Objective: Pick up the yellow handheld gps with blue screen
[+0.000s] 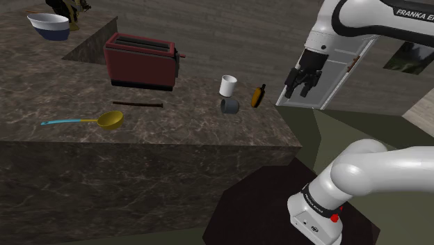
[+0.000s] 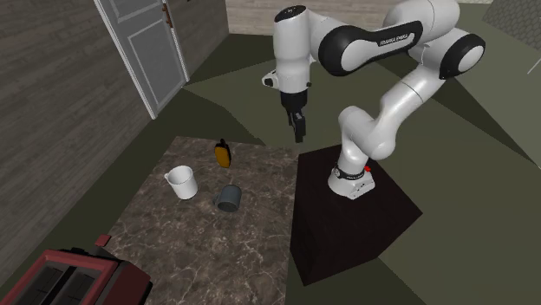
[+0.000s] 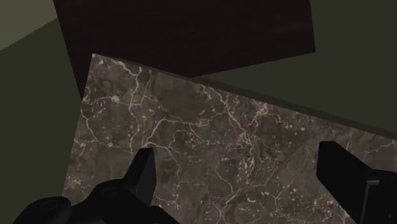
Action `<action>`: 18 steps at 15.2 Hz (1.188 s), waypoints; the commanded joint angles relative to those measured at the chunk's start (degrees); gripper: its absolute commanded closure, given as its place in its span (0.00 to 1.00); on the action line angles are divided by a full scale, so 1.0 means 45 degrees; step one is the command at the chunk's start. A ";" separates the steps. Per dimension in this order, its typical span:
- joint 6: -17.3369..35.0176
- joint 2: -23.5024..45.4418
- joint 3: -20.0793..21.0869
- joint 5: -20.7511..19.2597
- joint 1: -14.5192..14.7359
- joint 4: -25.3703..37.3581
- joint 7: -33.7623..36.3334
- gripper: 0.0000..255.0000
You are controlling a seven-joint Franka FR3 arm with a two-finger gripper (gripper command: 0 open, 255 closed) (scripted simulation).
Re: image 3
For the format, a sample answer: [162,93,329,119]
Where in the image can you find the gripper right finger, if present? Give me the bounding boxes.
[316,141,397,224]

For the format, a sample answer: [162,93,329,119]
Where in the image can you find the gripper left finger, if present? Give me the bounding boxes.
[12,147,181,224]

